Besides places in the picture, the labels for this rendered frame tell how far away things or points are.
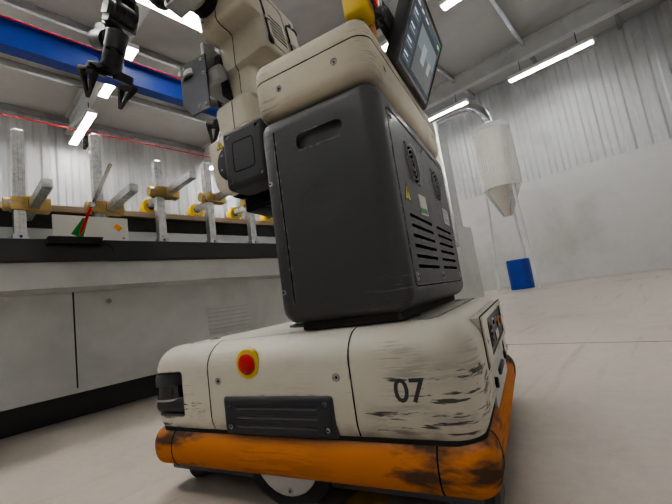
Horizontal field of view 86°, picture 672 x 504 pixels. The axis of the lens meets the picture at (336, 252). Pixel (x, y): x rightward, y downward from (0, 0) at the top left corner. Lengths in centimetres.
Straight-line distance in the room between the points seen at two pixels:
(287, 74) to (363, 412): 60
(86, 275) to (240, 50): 107
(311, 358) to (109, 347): 144
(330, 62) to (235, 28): 53
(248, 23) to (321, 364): 93
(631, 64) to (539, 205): 314
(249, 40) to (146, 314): 135
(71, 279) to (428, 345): 146
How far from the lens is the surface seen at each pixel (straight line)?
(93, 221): 177
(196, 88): 116
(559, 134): 985
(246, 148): 86
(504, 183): 748
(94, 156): 187
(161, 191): 190
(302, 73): 74
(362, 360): 56
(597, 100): 992
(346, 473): 62
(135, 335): 198
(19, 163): 180
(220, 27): 120
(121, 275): 177
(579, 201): 947
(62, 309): 192
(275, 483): 73
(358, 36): 72
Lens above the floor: 33
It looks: 7 degrees up
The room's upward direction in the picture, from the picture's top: 8 degrees counter-clockwise
